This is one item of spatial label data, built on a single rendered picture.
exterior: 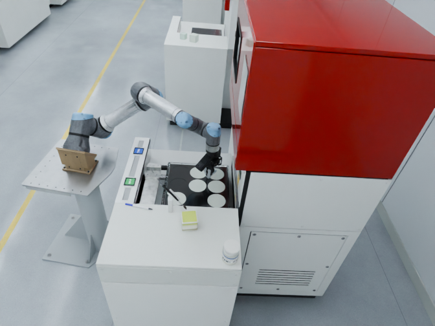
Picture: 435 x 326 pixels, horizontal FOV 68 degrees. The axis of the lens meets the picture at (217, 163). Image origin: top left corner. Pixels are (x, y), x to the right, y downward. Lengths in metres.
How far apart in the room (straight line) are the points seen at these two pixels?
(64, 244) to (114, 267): 1.35
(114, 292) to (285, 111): 1.13
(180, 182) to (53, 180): 0.75
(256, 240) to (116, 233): 0.77
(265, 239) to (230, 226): 0.36
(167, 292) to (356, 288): 1.60
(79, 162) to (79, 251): 0.91
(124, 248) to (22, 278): 1.36
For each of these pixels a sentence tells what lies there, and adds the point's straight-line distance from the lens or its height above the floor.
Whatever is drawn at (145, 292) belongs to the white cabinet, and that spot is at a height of 0.74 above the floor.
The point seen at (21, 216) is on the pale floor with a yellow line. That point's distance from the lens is 3.16.
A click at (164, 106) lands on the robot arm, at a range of 1.70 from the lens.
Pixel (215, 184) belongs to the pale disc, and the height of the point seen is 0.90.
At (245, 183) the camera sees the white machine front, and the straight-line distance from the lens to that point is 1.54.
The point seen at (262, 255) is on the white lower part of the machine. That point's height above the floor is 0.56.
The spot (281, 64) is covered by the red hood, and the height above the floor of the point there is 1.74.
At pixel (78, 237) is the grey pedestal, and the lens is 2.82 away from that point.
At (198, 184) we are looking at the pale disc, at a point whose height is 0.90.
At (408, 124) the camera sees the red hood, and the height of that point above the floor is 1.53.
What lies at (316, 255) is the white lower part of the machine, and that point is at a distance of 2.09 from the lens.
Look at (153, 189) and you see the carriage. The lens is 1.87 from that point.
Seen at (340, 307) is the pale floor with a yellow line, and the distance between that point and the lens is 2.67.
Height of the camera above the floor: 2.22
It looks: 41 degrees down
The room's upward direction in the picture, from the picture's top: 6 degrees clockwise
